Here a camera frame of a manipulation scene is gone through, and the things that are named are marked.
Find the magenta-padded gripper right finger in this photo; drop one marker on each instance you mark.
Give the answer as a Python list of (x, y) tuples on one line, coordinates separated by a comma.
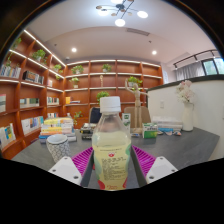
[(160, 166)]

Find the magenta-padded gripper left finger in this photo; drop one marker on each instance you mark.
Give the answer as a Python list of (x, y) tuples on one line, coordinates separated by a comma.
[(65, 169)]

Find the clear bottle with yellow drink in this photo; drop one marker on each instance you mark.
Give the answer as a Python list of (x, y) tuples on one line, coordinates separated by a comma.
[(111, 150)]

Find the white patterned mug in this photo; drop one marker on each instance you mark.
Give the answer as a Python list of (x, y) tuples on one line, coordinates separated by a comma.
[(58, 148)]

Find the small green white box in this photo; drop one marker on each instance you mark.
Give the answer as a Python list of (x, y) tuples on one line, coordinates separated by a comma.
[(150, 130)]

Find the stack of colourful books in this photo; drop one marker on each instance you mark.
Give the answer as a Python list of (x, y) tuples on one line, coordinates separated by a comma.
[(56, 128)]

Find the stack of dark books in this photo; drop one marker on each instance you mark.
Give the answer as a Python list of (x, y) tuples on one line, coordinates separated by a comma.
[(86, 130)]

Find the stack of white papers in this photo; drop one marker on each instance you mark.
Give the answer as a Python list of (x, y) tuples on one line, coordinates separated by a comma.
[(168, 122)]

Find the tan chair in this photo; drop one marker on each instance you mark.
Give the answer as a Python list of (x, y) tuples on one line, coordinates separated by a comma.
[(145, 116)]

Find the tall green white carton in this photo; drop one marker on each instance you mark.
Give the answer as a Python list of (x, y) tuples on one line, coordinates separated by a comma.
[(126, 121)]

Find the white vase with pink flowers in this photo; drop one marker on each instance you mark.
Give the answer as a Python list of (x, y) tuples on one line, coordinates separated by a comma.
[(187, 116)]

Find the wooden artist mannequin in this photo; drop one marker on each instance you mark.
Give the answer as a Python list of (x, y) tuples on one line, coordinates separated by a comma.
[(137, 103)]

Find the wooden shelf unit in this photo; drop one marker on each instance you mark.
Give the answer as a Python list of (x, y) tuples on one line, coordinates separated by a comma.
[(26, 96)]

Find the grey sheer curtain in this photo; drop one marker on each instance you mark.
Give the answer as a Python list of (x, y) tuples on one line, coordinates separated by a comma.
[(190, 70)]

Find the window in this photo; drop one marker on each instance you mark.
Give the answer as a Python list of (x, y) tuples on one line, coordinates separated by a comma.
[(213, 66)]

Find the recessed ceiling light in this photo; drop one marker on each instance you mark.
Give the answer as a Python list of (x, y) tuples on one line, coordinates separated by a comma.
[(74, 50), (154, 52)]

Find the ceiling air vent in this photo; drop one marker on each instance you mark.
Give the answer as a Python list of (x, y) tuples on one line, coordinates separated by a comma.
[(137, 31)]

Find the branched ceiling lamp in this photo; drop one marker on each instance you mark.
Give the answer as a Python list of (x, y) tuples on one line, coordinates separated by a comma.
[(120, 10)]

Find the white wall socket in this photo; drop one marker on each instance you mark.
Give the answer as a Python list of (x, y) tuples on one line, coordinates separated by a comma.
[(162, 104)]

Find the black track light rail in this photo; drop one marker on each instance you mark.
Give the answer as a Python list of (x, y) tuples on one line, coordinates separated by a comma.
[(195, 55)]

